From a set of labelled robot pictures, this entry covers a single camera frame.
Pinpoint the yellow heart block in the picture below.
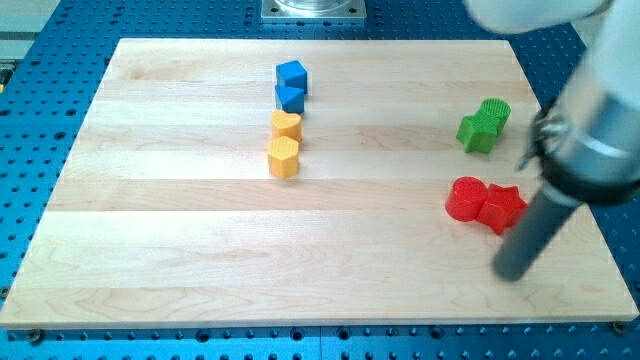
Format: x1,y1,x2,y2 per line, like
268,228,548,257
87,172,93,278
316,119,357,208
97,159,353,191
270,110,302,142

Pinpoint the blue cube block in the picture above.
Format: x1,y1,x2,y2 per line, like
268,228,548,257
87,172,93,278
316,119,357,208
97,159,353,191
276,60,308,94

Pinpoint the red star block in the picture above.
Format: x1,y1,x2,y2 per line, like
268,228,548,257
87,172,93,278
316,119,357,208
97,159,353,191
476,184,528,235

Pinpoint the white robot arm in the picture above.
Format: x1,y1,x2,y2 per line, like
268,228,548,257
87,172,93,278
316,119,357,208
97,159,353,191
465,0,639,204

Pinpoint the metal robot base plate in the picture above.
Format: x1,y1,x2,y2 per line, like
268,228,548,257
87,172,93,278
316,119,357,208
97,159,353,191
260,0,367,23

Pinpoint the blue triangle block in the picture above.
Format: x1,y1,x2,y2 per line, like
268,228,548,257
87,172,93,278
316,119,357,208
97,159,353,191
274,85,305,114

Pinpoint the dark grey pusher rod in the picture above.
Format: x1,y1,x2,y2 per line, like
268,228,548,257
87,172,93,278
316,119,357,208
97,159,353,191
493,182,582,282

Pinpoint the red cylinder block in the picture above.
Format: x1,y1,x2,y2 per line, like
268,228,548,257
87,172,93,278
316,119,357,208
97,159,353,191
445,176,488,222

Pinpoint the green star block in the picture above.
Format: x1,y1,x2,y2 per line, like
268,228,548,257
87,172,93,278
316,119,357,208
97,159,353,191
456,114,499,154

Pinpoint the wooden board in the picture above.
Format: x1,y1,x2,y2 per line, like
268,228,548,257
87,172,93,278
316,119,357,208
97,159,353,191
1,39,638,330

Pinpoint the green cylinder block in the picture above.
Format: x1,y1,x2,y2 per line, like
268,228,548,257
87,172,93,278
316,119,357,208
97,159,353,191
479,98,511,135

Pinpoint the yellow hexagon block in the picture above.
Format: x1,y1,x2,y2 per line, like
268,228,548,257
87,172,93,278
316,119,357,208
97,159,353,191
267,136,299,178

